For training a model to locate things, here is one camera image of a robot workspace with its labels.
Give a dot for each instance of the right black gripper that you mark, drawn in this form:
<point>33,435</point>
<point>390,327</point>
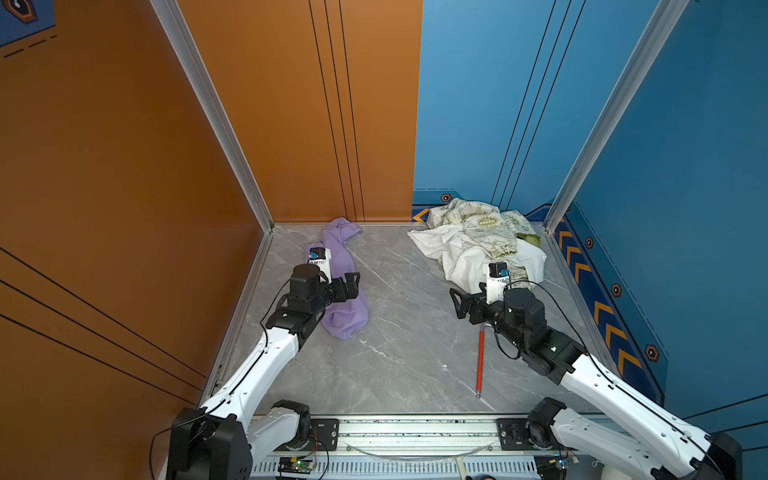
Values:
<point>462,310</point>

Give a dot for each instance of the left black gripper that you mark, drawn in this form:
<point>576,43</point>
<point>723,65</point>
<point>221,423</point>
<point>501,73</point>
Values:
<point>352,289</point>

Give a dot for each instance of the purple cloth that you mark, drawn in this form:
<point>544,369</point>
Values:
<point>349,311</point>

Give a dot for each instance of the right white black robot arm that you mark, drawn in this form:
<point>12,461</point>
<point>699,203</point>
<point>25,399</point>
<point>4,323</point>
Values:
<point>649,442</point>

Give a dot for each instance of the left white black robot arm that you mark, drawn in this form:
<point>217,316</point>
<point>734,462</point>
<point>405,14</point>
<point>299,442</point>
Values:
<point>221,439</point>

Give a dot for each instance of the white cloth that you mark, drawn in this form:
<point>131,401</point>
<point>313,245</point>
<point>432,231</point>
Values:
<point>465,261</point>

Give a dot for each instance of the green patterned cream cloth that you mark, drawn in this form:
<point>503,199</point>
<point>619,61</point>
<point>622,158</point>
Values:
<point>496,231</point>

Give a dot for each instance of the small right circuit board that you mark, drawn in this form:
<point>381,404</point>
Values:
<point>562,462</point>

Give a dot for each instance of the green circuit board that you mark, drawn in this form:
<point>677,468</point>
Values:
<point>295,467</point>

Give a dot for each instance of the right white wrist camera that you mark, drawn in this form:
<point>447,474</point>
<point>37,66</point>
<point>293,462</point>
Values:
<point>497,281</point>

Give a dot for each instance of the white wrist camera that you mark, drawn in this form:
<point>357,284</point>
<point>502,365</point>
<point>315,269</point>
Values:
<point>321,257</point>
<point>497,281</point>

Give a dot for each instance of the red handled hex wrench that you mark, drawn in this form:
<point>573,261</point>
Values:
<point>480,361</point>

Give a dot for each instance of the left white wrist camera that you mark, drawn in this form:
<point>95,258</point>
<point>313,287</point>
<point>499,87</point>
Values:
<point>321,257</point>

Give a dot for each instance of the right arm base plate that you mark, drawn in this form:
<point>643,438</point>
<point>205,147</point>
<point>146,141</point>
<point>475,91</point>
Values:
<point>514,434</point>

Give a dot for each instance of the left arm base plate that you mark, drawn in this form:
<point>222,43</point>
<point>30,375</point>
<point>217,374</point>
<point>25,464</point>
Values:
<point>321,430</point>

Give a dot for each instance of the aluminium front rail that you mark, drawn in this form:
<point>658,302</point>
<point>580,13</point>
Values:
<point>424,447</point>

